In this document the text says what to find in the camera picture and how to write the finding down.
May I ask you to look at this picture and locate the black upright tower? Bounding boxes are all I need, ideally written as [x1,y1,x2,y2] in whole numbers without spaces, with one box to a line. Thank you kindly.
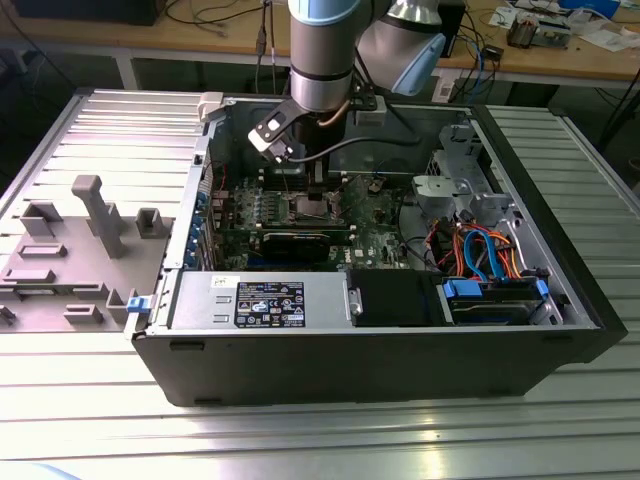
[439,0,467,60]

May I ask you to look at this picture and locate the copper finned heat sink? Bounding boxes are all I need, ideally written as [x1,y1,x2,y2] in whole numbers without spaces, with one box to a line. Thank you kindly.
[506,12,541,50]

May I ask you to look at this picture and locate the wooden workbench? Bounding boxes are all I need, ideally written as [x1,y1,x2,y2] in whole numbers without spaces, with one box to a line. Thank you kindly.
[0,0,640,84]

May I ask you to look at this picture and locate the blue flat wire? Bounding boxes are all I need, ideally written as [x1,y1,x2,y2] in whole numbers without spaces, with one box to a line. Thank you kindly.
[462,228,507,284]

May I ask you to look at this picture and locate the white labelled box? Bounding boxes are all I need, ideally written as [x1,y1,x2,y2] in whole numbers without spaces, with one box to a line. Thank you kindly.
[432,69,469,104]

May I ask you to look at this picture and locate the black plastic bay cover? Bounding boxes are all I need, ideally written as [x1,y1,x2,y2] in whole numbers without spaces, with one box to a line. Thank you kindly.
[348,271,445,329]

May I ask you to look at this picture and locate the black open PC case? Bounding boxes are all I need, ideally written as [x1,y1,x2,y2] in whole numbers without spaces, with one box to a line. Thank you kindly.
[130,91,629,409]

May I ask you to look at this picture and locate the black box on bench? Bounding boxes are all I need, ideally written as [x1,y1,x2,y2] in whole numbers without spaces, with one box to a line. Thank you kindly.
[9,0,167,27]

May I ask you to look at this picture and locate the black camera cable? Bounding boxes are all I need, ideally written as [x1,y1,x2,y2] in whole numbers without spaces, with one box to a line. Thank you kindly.
[287,99,421,164]

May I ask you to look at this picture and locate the hard disk in blue carrier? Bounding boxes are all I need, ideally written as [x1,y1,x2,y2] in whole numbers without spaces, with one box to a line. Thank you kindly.
[436,277,550,327]

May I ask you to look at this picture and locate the white paper sheets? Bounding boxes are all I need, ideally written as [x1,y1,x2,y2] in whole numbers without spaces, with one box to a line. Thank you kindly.
[579,27,640,52]

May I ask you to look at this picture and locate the black graphics card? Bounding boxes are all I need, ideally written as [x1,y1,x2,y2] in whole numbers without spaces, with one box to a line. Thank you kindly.
[248,228,332,265]

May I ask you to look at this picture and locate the orange wire bundle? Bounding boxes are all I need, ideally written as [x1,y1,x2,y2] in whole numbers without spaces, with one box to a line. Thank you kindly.
[428,222,527,279]

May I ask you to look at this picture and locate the grey parts rack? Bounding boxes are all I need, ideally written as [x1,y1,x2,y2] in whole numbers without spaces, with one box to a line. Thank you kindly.
[0,174,177,335]

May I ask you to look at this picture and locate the black RAM slot bank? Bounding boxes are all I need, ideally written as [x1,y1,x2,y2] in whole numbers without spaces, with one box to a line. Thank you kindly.
[262,167,347,192]

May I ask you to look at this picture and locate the green motherboard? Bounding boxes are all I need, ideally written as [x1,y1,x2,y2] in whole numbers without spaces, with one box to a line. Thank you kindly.
[208,172,417,272]

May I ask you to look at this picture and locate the black white rating label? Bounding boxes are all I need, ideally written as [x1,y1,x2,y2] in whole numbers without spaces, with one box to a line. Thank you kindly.
[234,279,307,330]

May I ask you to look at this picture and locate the grey side wrist camera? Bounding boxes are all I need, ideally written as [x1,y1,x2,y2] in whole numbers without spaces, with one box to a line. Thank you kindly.
[351,94,387,127]

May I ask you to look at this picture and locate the grey electronic unit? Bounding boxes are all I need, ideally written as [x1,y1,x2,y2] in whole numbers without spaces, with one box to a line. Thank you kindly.
[537,17,575,50]

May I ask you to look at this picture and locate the silver metal drive cage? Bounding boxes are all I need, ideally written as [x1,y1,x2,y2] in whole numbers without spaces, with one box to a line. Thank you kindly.
[409,123,519,229]

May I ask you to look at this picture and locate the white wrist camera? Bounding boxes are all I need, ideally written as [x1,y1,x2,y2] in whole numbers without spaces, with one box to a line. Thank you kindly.
[247,98,305,165]

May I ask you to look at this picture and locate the CPU socket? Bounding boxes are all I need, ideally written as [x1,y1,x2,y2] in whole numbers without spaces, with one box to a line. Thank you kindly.
[284,191,347,225]

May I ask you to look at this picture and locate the grey power supply unit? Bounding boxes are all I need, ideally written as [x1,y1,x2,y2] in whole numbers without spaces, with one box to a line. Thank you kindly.
[168,271,352,332]

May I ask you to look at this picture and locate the blue flat box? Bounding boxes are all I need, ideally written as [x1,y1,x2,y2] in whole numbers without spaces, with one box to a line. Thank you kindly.
[558,0,622,17]

